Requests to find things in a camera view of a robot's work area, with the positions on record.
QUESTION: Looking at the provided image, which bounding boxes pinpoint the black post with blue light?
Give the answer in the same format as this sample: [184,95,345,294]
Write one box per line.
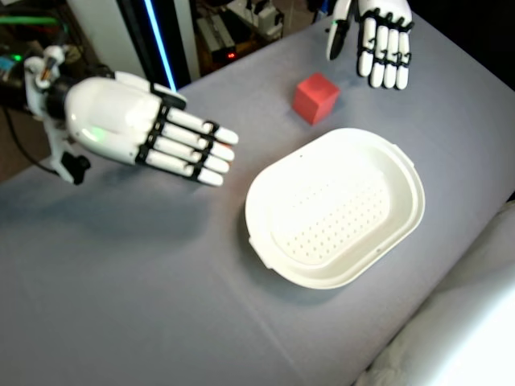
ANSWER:
[116,0,180,92]

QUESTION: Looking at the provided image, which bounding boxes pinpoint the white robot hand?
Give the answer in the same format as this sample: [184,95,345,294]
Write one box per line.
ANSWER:
[325,0,415,92]
[64,71,240,188]

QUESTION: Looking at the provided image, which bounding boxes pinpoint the white rounded shell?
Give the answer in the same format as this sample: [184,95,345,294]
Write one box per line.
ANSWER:
[353,192,515,386]

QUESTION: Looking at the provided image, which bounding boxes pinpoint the red cube block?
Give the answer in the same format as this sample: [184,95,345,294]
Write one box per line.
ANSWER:
[291,72,341,126]

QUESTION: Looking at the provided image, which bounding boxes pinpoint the white device box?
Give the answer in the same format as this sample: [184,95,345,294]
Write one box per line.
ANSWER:
[257,0,285,39]

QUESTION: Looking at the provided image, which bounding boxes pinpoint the black box with red display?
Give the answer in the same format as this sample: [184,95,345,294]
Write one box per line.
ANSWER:
[208,39,258,66]

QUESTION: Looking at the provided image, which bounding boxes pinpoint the grey table cloth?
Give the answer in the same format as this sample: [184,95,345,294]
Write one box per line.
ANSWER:
[0,11,515,386]

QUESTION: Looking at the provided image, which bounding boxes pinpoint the black cable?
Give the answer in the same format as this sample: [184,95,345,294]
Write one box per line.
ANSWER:
[2,106,57,175]

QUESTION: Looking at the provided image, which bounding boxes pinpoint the white perforated oval basket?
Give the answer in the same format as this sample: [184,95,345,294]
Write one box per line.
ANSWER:
[244,127,426,290]

